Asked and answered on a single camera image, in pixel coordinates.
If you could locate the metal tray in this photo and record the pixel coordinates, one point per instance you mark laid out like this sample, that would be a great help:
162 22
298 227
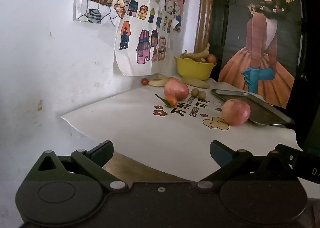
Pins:
265 113

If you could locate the small red cherry tomato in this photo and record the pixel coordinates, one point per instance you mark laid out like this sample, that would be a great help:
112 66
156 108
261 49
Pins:
144 81

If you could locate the brown onion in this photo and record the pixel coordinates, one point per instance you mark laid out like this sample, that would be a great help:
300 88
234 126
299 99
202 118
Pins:
212 58

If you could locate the yellow plastic bowl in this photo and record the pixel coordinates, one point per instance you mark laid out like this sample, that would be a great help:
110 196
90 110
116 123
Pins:
195 70

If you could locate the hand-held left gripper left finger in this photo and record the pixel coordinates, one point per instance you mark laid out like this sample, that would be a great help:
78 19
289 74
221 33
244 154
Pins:
101 153

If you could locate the coloured houses wall drawing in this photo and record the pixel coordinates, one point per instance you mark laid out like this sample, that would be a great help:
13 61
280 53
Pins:
140 30

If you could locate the brown wooden frame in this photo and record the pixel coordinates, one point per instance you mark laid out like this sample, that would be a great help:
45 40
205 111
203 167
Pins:
205 10

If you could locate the white printed table mat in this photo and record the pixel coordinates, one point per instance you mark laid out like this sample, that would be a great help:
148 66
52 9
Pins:
150 138

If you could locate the orange dress wall poster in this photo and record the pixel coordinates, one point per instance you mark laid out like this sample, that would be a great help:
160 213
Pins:
260 42

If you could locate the yellow-green banana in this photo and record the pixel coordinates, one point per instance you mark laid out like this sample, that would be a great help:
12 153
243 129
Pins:
196 82

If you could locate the pale yellow fruit piece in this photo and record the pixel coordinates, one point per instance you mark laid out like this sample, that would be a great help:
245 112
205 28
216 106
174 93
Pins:
158 80

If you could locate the red apple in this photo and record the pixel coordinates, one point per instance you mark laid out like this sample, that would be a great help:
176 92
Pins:
175 89
235 113

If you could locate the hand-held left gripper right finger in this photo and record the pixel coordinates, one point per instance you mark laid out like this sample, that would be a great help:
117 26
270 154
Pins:
221 154

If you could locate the tan longan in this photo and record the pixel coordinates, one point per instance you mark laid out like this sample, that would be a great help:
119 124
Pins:
202 94
194 92

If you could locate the curved banana with stem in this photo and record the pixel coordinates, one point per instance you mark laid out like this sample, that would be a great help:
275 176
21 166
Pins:
197 55

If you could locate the small orange kumquat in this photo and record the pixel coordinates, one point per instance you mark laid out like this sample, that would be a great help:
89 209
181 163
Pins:
172 100

